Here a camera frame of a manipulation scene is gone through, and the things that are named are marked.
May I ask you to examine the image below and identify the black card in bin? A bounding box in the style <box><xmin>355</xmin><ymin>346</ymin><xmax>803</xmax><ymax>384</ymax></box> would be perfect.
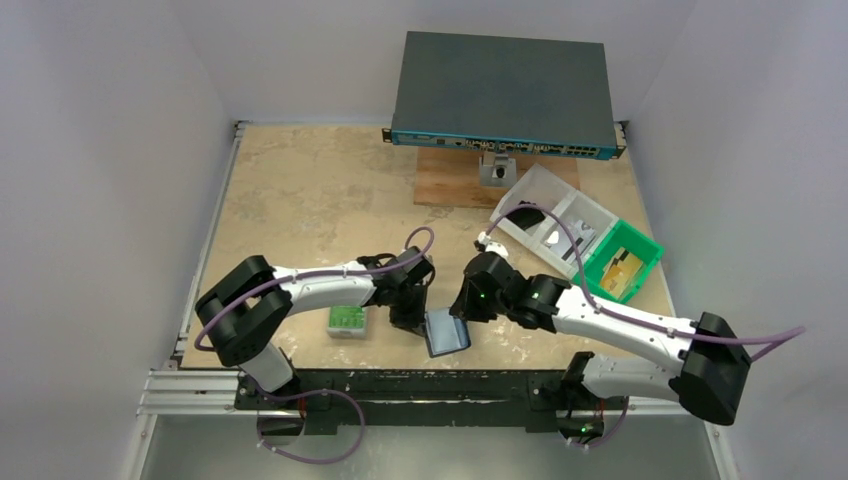
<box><xmin>506</xmin><ymin>200</ymin><xmax>546</xmax><ymax>231</ymax></box>

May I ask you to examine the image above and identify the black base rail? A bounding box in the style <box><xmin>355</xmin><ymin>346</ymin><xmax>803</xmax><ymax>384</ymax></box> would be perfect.
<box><xmin>234</xmin><ymin>369</ymin><xmax>625</xmax><ymax>435</ymax></box>

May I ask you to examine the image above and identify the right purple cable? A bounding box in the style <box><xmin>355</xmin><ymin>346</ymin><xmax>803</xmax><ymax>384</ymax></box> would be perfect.
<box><xmin>482</xmin><ymin>202</ymin><xmax>807</xmax><ymax>450</ymax></box>

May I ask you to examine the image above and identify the clear plastic bin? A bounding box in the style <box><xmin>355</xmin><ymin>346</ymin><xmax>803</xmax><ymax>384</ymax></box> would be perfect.
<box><xmin>529</xmin><ymin>193</ymin><xmax>619</xmax><ymax>279</ymax></box>
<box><xmin>490</xmin><ymin>165</ymin><xmax>578</xmax><ymax>244</ymax></box>

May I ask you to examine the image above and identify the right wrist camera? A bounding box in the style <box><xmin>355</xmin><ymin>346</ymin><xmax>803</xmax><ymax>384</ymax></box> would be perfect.
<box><xmin>473</xmin><ymin>231</ymin><xmax>509</xmax><ymax>259</ymax></box>

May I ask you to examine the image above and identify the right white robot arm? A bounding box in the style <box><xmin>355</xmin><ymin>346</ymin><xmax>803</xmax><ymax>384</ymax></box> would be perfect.
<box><xmin>450</xmin><ymin>252</ymin><xmax>752</xmax><ymax>426</ymax></box>

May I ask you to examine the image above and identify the purple cable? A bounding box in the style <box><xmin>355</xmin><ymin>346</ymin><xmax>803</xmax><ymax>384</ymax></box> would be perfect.
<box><xmin>193</xmin><ymin>226</ymin><xmax>437</xmax><ymax>466</ymax></box>
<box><xmin>482</xmin><ymin>202</ymin><xmax>807</xmax><ymax>450</ymax></box>

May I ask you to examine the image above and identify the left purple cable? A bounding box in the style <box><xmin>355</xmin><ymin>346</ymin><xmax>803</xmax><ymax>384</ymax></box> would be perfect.
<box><xmin>193</xmin><ymin>226</ymin><xmax>437</xmax><ymax>466</ymax></box>

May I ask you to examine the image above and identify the wooden board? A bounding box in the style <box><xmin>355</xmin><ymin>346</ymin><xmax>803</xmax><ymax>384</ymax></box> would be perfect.
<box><xmin>413</xmin><ymin>147</ymin><xmax>580</xmax><ymax>209</ymax></box>

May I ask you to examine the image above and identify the blue network switch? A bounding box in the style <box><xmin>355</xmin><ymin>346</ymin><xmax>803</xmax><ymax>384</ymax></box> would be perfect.
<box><xmin>382</xmin><ymin>31</ymin><xmax>623</xmax><ymax>160</ymax></box>

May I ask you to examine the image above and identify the green card box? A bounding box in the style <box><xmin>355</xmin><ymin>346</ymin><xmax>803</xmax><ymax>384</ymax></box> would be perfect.
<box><xmin>326</xmin><ymin>306</ymin><xmax>367</xmax><ymax>339</ymax></box>

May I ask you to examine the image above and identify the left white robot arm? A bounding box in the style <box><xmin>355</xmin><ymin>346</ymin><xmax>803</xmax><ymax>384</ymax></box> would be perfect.
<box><xmin>194</xmin><ymin>246</ymin><xmax>435</xmax><ymax>393</ymax></box>

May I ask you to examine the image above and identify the gold card black stripe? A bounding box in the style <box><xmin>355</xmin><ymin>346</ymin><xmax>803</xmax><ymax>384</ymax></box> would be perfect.
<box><xmin>610</xmin><ymin>248</ymin><xmax>644</xmax><ymax>269</ymax></box>

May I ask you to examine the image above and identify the silver grey card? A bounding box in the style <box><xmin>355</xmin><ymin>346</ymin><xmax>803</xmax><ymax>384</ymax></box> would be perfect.
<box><xmin>546</xmin><ymin>216</ymin><xmax>597</xmax><ymax>262</ymax></box>

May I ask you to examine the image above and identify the yellow gold card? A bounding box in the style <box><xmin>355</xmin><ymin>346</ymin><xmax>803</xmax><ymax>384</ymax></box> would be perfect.
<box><xmin>600</xmin><ymin>265</ymin><xmax>643</xmax><ymax>298</ymax></box>

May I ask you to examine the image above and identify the green plastic bin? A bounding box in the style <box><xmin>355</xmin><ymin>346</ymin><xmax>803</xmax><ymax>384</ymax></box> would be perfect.
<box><xmin>573</xmin><ymin>220</ymin><xmax>665</xmax><ymax>304</ymax></box>

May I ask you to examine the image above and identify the blue card holder wallet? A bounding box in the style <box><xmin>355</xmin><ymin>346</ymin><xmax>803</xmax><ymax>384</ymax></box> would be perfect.
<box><xmin>424</xmin><ymin>308</ymin><xmax>471</xmax><ymax>358</ymax></box>

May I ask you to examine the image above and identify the grey metal stand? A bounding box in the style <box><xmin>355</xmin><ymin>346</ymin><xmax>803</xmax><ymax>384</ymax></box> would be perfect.
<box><xmin>478</xmin><ymin>152</ymin><xmax>518</xmax><ymax>188</ymax></box>

